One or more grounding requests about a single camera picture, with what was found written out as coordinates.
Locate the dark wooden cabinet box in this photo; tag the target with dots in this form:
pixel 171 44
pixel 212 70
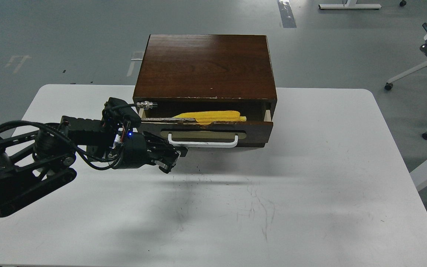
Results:
pixel 207 68

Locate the white wheeled stand leg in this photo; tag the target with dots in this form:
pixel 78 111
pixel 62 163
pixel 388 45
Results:
pixel 389 83

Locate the grey floor tape strip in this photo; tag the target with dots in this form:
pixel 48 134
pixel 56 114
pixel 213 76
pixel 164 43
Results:
pixel 286 14

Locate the white desk leg base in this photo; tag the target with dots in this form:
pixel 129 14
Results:
pixel 349 5

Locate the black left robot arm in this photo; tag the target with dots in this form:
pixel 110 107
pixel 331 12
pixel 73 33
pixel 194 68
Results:
pixel 36 158

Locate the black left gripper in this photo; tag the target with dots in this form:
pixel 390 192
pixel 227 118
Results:
pixel 144 148

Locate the yellow corn cob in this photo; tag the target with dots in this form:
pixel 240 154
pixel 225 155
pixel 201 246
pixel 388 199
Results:
pixel 208 117

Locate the wooden drawer with white handle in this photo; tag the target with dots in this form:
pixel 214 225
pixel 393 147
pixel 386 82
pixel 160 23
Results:
pixel 219 134

